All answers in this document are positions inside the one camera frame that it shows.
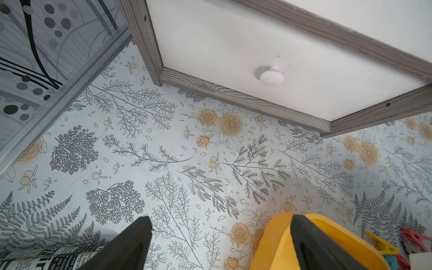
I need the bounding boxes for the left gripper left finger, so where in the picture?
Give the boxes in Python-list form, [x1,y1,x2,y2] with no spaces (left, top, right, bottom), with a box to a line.
[80,216,153,270]

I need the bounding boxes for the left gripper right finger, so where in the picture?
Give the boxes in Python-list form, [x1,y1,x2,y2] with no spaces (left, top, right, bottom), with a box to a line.
[290,214,366,270]

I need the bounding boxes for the yellow plastic storage tray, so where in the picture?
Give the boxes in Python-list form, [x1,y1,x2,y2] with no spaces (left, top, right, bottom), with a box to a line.
[251,212,390,270]

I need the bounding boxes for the yellow clothespin pile top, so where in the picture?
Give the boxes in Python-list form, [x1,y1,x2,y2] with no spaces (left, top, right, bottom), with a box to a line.
[366,231,399,255]

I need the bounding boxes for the red clothespin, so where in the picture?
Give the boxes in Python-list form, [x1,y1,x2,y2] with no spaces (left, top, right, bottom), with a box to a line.
[401,228,432,254]

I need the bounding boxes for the newspaper print pouch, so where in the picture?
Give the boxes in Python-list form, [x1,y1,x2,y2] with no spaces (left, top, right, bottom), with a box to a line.
[1,245,103,270]

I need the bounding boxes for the white lower drawer knob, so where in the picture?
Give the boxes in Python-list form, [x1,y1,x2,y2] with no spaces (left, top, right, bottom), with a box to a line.
[259,65,285,86]

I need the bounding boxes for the grey wooden drawer cabinet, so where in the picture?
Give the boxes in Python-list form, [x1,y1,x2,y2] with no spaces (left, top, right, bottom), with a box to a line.
[120,1,432,137]

